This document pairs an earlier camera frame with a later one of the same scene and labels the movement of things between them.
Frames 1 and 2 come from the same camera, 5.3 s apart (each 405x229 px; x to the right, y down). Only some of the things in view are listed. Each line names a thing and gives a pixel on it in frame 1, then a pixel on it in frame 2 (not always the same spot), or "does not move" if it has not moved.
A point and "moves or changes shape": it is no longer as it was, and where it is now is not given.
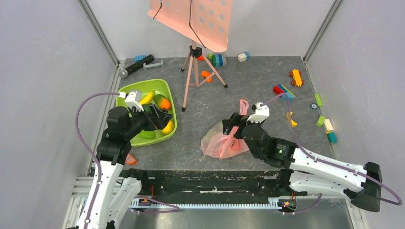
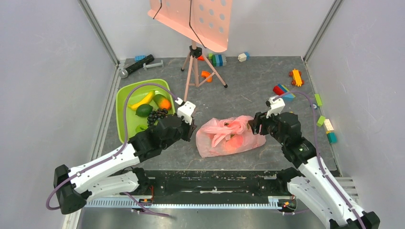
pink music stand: x=206 y=23 does not move
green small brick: x=320 y=121 does not move
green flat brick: x=318 y=99 does not move
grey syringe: x=153 y=65 does not move
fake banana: x=148 y=98 does not move
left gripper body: x=154 y=122 to x=186 y=130
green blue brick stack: x=218 y=60 does not move
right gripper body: x=237 y=125 to x=259 y=123
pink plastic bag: x=215 y=144 moves or changes shape
